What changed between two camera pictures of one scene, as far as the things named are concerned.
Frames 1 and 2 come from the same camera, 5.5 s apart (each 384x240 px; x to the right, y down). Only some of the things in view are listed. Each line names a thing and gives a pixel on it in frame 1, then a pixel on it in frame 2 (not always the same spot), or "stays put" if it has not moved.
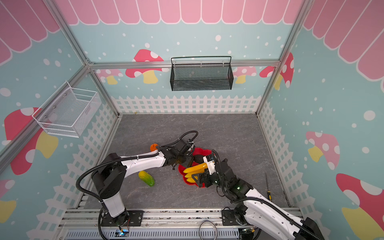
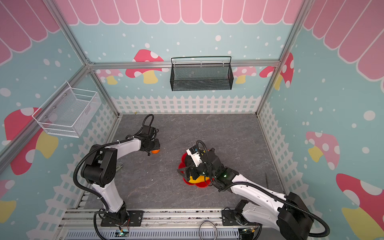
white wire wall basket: x=68 y=111 stays put
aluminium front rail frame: x=85 y=223 stays put
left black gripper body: x=184 y=159 -> x=154 y=144
